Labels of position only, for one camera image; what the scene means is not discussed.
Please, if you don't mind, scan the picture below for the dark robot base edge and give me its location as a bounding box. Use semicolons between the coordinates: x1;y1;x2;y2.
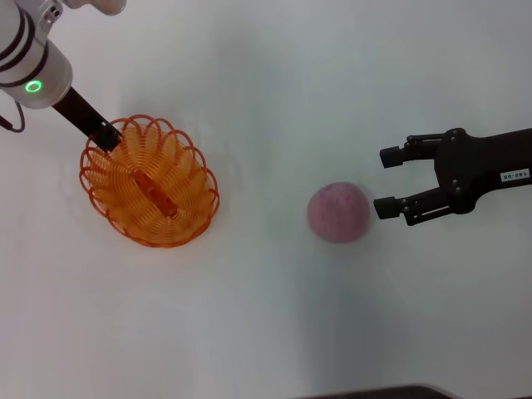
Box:
290;384;454;399

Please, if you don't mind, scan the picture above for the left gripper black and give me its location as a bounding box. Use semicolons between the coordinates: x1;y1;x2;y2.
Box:
52;86;123;153

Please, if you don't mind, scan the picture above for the left arm thin dark cable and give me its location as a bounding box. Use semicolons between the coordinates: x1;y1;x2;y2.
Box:
0;89;26;134

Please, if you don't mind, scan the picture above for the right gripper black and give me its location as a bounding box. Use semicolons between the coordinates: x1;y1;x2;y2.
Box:
373;127;532;227

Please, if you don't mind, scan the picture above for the orange plastic wire basket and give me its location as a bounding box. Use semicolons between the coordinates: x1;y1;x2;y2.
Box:
78;114;220;249

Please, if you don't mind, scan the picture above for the pink peach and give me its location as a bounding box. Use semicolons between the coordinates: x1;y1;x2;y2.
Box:
306;181;371;244

